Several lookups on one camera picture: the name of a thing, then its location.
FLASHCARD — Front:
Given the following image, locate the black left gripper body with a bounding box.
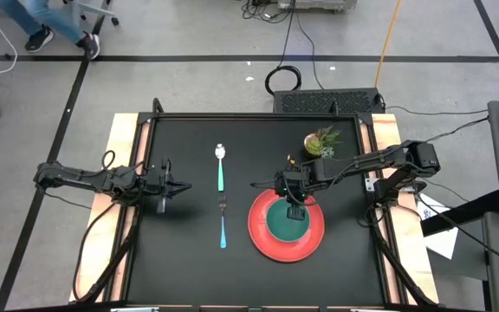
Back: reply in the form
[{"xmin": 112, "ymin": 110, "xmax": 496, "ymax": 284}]
[{"xmin": 143, "ymin": 158, "xmax": 175, "ymax": 200}]

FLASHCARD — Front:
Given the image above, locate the black perforated computer case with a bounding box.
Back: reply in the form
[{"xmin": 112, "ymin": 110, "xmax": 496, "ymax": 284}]
[{"xmin": 272, "ymin": 87, "xmax": 386, "ymax": 115}]

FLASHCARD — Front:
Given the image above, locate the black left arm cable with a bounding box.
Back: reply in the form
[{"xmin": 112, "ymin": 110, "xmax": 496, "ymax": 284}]
[{"xmin": 71, "ymin": 200, "xmax": 121, "ymax": 303}]

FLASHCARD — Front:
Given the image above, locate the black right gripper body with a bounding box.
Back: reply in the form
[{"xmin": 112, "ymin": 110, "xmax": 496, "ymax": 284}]
[{"xmin": 273, "ymin": 166, "xmax": 317, "ymax": 205}]

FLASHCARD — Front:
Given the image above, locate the spoon with teal handle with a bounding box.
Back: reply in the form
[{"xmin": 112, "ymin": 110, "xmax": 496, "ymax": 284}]
[{"xmin": 213, "ymin": 142, "xmax": 228, "ymax": 193}]

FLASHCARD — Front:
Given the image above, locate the yellow cable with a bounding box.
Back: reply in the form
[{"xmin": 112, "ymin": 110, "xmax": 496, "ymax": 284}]
[{"xmin": 373, "ymin": 0, "xmax": 404, "ymax": 89}]

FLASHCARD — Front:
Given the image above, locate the thin black floor cable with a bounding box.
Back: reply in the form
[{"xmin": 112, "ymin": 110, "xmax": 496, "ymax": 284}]
[{"xmin": 383, "ymin": 105, "xmax": 489, "ymax": 117}]

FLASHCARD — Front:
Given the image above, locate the fork with blue handle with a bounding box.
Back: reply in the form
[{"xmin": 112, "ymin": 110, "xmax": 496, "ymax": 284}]
[{"xmin": 217, "ymin": 194, "xmax": 229, "ymax": 250}]

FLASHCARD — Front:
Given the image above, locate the teal ribbed bowl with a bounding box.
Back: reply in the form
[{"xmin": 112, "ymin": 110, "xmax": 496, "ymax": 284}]
[{"xmin": 265, "ymin": 198, "xmax": 312, "ymax": 244}]

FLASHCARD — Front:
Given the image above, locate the red round plate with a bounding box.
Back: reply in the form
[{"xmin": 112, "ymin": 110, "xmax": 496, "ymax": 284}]
[{"xmin": 247, "ymin": 188, "xmax": 326, "ymax": 264}]

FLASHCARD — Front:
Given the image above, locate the white paper sheet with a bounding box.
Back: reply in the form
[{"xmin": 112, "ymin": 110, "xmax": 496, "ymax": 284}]
[{"xmin": 415, "ymin": 204, "xmax": 460, "ymax": 261}]

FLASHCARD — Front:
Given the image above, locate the person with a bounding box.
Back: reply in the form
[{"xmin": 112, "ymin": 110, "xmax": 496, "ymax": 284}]
[{"xmin": 0, "ymin": 0, "xmax": 102, "ymax": 62}]

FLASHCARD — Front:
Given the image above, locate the light wooden table board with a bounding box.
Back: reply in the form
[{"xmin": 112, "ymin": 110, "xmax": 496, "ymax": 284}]
[{"xmin": 68, "ymin": 112, "xmax": 441, "ymax": 305}]

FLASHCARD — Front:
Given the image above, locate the grey equipment case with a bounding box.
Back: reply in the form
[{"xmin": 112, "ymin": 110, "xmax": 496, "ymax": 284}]
[{"xmin": 276, "ymin": 0, "xmax": 359, "ymax": 12}]

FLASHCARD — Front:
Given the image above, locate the office chair wheeled base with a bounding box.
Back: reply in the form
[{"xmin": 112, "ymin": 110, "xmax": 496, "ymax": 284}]
[{"xmin": 62, "ymin": 0, "xmax": 120, "ymax": 28}]

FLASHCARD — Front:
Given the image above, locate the black coiled cable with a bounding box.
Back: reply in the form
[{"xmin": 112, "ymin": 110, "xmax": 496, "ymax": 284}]
[{"xmin": 264, "ymin": 0, "xmax": 303, "ymax": 98}]

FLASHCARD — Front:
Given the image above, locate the potted succulent plant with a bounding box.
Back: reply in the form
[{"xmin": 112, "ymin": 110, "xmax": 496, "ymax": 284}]
[{"xmin": 302, "ymin": 125, "xmax": 343, "ymax": 159}]

